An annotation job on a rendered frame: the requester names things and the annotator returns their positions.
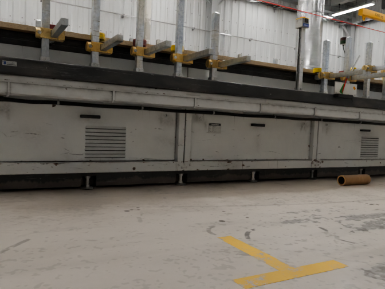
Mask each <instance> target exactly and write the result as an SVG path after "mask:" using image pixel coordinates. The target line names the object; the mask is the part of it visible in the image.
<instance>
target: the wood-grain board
mask: <svg viewBox="0 0 385 289"><path fill-rule="evenodd" d="M36 28H40V27H36V26H29V25H22V24H15V23H11V22H3V21H0V29H4V30H12V31H16V32H24V33H31V34H35V32H36ZM65 38H66V39H71V40H79V41H86V42H91V35H88V34H81V33H74V32H66V31H65ZM109 39H110V38H105V41H100V43H104V42H106V41H108V40H109ZM116 46H121V47H126V48H131V47H132V46H133V42H132V41H125V40H123V42H121V43H120V44H118V45H116ZM151 46H154V45H151V44H147V45H146V47H144V48H149V47H151ZM160 52H161V53H168V54H172V53H174V52H172V51H171V48H167V49H165V50H162V51H160ZM192 53H195V51H191V50H183V52H182V54H187V55H188V54H192ZM202 58H203V59H208V60H209V58H208V57H202ZM233 58H235V57H228V56H221V55H218V59H217V60H220V61H222V60H230V59H233ZM241 64H243V65H251V66H255V67H263V68H270V69H278V70H282V71H290V72H296V67H292V66H287V65H280V64H272V63H266V62H261V61H254V60H251V61H249V62H246V63H241ZM303 73H306V74H310V75H317V74H316V73H313V69H305V68H303ZM357 81H360V82H364V79H361V80H357ZM370 83H373V84H380V85H383V80H375V79H370Z"/></svg>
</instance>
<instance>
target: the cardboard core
mask: <svg viewBox="0 0 385 289"><path fill-rule="evenodd" d="M370 182H371V177H370V176H369V175H368V174H358V175H340V176H338V178H337V183H338V184H339V185H341V186H344V185H363V184H369V183H370Z"/></svg>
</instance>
